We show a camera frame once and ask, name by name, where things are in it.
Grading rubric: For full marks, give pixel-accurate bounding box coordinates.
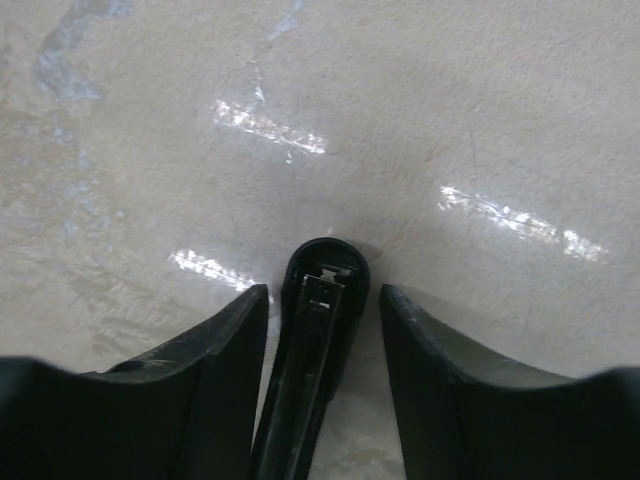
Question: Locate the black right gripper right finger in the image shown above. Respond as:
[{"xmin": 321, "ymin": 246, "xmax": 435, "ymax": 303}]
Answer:
[{"xmin": 379, "ymin": 285, "xmax": 639, "ymax": 479}]

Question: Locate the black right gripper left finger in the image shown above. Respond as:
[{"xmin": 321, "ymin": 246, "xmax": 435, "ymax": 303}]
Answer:
[{"xmin": 1, "ymin": 285, "xmax": 269, "ymax": 479}]

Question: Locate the black stapler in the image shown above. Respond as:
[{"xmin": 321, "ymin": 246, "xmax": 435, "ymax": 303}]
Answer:
[{"xmin": 249, "ymin": 237, "xmax": 370, "ymax": 479}]

